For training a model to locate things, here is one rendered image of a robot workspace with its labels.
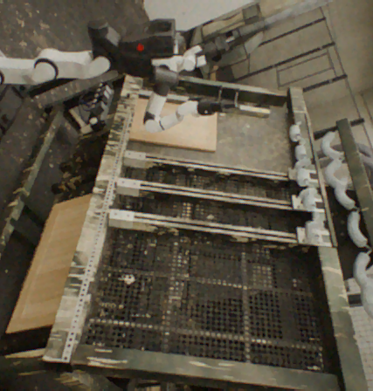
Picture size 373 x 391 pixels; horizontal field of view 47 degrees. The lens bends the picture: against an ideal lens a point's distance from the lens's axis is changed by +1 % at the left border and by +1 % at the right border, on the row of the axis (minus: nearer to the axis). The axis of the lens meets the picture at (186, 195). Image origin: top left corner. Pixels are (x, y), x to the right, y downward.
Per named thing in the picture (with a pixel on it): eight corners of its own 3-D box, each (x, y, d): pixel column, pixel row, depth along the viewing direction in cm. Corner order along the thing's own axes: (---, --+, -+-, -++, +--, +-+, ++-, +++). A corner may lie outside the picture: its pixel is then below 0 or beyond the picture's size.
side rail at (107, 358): (79, 353, 184) (77, 342, 176) (327, 383, 191) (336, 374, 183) (73, 373, 179) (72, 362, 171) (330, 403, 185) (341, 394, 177)
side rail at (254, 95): (143, 82, 327) (144, 69, 319) (282, 103, 334) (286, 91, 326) (142, 86, 323) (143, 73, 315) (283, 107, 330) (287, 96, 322)
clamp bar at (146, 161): (125, 156, 261) (126, 126, 243) (312, 182, 268) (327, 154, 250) (122, 168, 254) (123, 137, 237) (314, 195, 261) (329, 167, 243)
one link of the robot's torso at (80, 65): (28, 62, 250) (104, 52, 242) (37, 46, 262) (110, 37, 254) (39, 85, 261) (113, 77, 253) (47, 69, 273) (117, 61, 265)
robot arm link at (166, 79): (150, 93, 234) (159, 71, 227) (146, 86, 240) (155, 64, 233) (169, 99, 240) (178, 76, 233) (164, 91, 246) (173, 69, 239)
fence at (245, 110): (139, 94, 306) (140, 89, 303) (267, 113, 312) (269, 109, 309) (138, 98, 303) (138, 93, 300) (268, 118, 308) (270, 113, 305)
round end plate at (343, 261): (261, 197, 327) (372, 168, 298) (264, 202, 331) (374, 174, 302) (269, 288, 273) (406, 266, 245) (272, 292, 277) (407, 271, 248)
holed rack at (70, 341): (127, 113, 282) (127, 112, 282) (131, 113, 282) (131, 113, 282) (60, 361, 171) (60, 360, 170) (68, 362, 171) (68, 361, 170)
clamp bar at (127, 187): (119, 183, 245) (120, 153, 227) (318, 211, 252) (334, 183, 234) (115, 195, 238) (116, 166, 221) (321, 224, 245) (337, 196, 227)
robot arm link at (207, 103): (220, 99, 225) (200, 100, 231) (222, 116, 228) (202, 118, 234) (229, 96, 236) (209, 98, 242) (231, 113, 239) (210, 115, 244)
